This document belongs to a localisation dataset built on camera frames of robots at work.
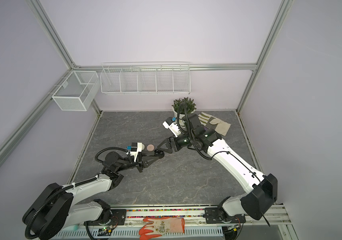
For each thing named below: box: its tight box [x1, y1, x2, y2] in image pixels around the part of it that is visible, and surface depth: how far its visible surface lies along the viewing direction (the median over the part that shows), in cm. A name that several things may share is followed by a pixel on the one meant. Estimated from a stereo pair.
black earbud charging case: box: [154, 149, 165, 159], surface depth 70 cm
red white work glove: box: [139, 217, 185, 240], surface depth 71 cm
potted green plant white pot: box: [171, 97, 197, 125], surface depth 104 cm
